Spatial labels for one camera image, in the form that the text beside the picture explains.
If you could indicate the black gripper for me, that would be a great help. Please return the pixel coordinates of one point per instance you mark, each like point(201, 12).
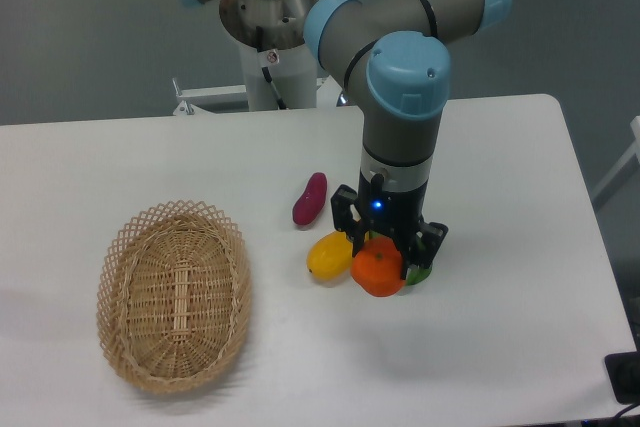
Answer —
point(397, 215)

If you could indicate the orange fruit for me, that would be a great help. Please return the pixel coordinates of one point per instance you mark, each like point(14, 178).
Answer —
point(377, 268)

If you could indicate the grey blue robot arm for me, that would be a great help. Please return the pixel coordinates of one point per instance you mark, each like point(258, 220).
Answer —
point(391, 60)

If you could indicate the woven wicker basket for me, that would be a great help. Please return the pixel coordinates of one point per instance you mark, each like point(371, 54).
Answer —
point(175, 297)

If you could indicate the green fruit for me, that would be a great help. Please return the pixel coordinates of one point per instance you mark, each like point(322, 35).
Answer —
point(420, 262)

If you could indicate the yellow mango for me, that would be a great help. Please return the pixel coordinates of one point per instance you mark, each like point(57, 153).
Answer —
point(330, 257)

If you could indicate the purple sweet potato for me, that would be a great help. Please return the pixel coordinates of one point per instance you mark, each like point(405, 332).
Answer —
point(311, 202)

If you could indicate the black device at table edge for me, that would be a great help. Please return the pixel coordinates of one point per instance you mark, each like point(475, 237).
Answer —
point(623, 373)

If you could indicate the white frame at right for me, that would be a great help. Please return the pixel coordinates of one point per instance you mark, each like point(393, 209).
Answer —
point(621, 171)

